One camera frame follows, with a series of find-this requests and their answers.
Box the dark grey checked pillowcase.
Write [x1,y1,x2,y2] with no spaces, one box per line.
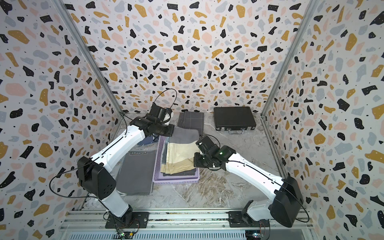
[160,139,196,177]

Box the lilac plastic basket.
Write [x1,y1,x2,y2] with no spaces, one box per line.
[153,136,200,185]

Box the grey passion pillowcase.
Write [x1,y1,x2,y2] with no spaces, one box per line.
[116,151,157,196]

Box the navy blue striped pillowcase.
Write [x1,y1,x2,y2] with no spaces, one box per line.
[137,136,159,147]

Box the grey and cream pillowcase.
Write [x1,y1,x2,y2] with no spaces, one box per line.
[161,127,200,175]

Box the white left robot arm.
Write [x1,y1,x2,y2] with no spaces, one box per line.
[78,103,175,226]

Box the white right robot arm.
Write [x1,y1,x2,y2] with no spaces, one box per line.
[194,135,304,228]

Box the dark grey lined pillowcase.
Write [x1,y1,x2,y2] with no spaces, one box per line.
[177,112,204,136]

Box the black hard briefcase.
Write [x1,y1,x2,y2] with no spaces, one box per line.
[214,107,257,133]

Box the green circuit board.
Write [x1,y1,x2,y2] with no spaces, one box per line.
[117,230,135,240]

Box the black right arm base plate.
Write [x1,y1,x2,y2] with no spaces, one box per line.
[228,200,270,228]

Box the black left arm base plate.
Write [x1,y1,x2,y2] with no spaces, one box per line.
[105,212,150,229]

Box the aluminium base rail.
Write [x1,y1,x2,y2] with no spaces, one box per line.
[58,209,318,240]

